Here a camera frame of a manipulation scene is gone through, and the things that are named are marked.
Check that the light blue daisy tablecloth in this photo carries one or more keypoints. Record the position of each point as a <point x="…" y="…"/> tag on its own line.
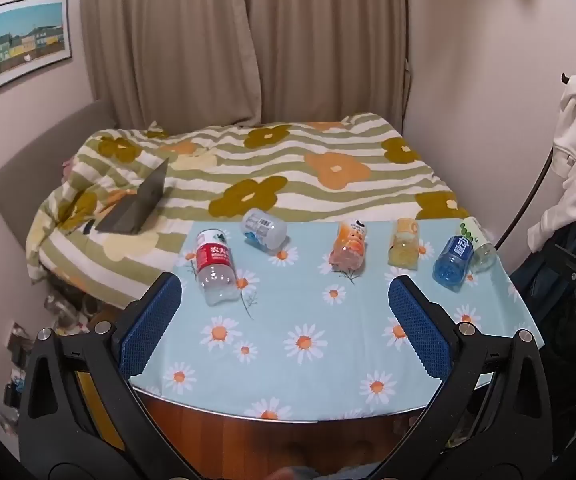
<point x="318" y="340"/>

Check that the blue drink bottle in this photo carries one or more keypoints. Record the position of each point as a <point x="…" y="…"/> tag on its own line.
<point x="452" y="261"/>

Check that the dark blue jacket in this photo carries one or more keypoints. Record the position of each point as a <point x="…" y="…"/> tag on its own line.
<point x="542" y="290"/>

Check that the beige curtain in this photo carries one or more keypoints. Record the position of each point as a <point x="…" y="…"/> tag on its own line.
<point x="248" y="40"/>

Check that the white label clear bottle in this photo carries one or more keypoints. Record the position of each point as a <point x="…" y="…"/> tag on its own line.
<point x="264" y="232"/>

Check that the green white label bottle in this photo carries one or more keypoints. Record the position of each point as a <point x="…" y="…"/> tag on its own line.
<point x="478" y="246"/>

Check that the red label clear bottle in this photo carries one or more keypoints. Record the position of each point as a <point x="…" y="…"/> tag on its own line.
<point x="214" y="267"/>

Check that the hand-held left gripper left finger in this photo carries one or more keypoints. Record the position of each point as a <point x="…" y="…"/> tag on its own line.
<point x="150" y="332"/>

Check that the framed wall picture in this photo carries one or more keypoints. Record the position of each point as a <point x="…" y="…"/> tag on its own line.
<point x="25" y="42"/>

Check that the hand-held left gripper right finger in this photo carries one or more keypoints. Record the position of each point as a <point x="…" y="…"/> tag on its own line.
<point x="420" y="332"/>

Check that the orange drink bottle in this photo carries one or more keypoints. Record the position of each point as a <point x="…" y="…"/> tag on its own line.
<point x="350" y="249"/>

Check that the grey upholstered headboard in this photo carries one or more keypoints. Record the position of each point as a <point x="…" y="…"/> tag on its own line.
<point x="33" y="165"/>

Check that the white hooded sweatshirt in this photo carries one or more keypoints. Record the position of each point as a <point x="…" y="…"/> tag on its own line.
<point x="575" y="155"/>

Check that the dark grey laptop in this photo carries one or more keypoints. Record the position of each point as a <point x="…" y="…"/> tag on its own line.
<point x="135" y="205"/>

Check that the black curved rack tube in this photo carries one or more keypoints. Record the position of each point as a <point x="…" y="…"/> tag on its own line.
<point x="527" y="200"/>

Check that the striped floral blanket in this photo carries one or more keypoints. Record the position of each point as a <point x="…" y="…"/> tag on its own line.
<point x="248" y="170"/>

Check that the yellow drink bottle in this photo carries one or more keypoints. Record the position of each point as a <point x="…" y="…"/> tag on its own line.
<point x="404" y="247"/>

